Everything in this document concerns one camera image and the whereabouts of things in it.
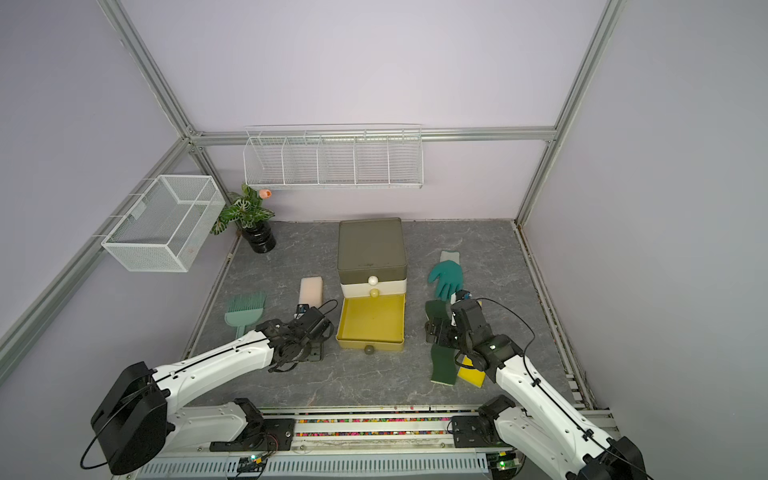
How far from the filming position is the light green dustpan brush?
956 millimetres

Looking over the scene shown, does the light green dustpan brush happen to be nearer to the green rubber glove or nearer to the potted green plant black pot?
the potted green plant black pot

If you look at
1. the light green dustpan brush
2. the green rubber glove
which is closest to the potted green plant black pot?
the light green dustpan brush

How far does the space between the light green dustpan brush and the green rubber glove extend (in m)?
0.59

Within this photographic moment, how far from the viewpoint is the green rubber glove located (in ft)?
3.31
